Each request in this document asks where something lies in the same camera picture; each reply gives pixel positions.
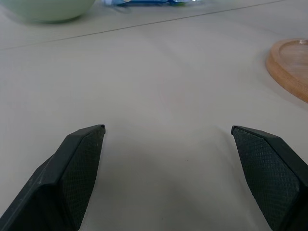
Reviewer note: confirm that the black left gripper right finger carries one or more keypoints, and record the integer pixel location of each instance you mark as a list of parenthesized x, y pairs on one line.
[(269, 173)]

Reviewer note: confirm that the light green bowl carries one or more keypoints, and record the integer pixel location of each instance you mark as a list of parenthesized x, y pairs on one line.
[(45, 9)]

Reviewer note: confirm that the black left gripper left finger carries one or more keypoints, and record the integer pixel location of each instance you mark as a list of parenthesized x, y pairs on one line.
[(72, 178)]

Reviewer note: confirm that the round wooden tray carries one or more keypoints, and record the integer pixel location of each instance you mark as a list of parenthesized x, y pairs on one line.
[(292, 67)]

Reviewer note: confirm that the blue plastic package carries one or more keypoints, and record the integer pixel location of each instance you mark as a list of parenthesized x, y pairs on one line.
[(144, 2)]

